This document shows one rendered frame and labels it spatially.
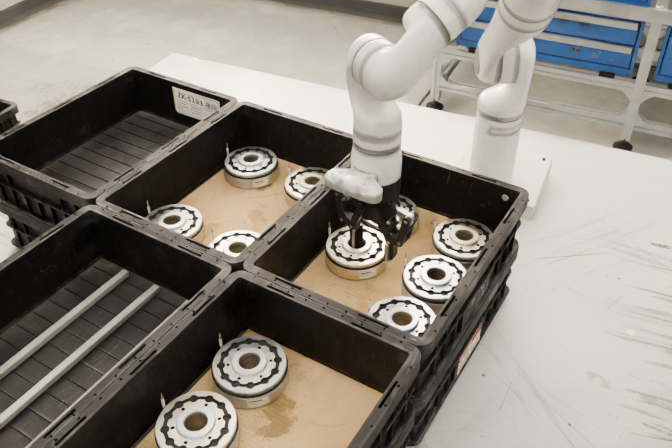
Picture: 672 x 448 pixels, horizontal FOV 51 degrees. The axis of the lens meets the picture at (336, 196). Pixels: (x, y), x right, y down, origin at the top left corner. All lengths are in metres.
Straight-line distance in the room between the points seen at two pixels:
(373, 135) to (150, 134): 0.69
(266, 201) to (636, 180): 0.85
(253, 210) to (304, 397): 0.43
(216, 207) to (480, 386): 0.56
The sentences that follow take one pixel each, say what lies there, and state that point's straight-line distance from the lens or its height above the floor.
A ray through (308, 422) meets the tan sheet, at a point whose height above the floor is 0.83.
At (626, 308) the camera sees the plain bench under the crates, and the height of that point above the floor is 0.70.
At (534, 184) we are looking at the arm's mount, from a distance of 1.56.
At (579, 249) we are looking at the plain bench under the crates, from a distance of 1.48.
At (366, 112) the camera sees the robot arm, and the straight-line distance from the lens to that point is 0.98.
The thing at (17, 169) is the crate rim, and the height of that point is 0.93.
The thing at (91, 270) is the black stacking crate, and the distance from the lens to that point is 1.24.
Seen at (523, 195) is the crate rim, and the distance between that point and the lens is 1.19.
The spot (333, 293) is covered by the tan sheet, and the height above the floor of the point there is 0.83.
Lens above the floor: 1.62
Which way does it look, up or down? 36 degrees down
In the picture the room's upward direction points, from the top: straight up
